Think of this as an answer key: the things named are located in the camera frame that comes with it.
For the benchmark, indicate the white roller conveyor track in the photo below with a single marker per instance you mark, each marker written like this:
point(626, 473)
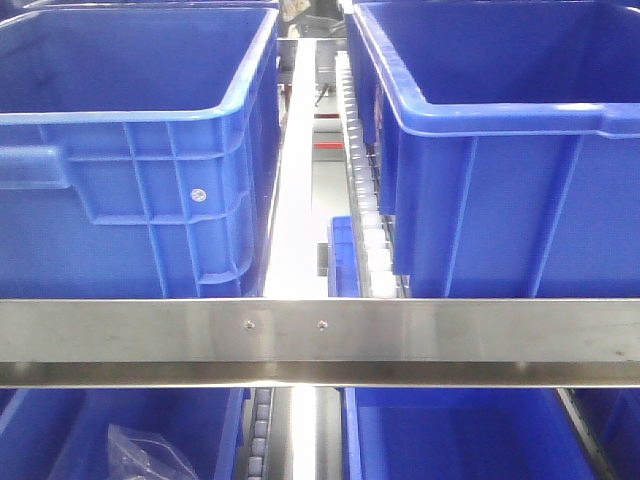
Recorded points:
point(373, 231)

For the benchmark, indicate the lower blue crate right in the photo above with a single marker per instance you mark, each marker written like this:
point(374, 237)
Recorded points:
point(459, 433)

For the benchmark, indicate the blue crate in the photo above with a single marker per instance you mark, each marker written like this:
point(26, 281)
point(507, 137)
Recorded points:
point(190, 433)
point(509, 143)
point(459, 433)
point(138, 151)

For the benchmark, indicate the blue crate upper left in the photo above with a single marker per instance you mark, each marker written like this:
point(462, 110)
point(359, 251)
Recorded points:
point(138, 151)

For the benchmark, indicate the blue crate upper middle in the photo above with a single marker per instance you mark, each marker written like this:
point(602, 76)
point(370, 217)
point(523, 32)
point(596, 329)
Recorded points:
point(509, 143)

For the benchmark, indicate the clear plastic bag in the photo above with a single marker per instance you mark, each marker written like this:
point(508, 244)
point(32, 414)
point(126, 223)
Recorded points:
point(134, 454)

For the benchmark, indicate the lower blue crate left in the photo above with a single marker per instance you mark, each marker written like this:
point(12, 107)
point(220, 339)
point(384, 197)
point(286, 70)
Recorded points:
point(190, 433)

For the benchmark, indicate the stainless steel shelf rail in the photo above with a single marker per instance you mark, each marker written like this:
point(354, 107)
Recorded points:
point(323, 342)

